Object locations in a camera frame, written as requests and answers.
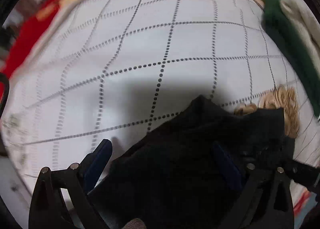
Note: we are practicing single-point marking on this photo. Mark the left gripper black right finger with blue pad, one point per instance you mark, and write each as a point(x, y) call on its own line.
point(265, 201)

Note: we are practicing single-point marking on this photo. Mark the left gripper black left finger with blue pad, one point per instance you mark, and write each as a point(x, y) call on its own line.
point(48, 208)

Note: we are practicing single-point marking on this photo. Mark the black jacket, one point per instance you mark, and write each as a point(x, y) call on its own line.
point(184, 174)

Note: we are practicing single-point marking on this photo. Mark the white quilted floral mat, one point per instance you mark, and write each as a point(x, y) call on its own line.
point(162, 114)

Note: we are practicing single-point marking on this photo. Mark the green folded sweater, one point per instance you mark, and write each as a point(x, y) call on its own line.
point(284, 35)

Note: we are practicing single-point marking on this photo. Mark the white folded sweater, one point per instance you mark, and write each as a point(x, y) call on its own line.
point(305, 24)

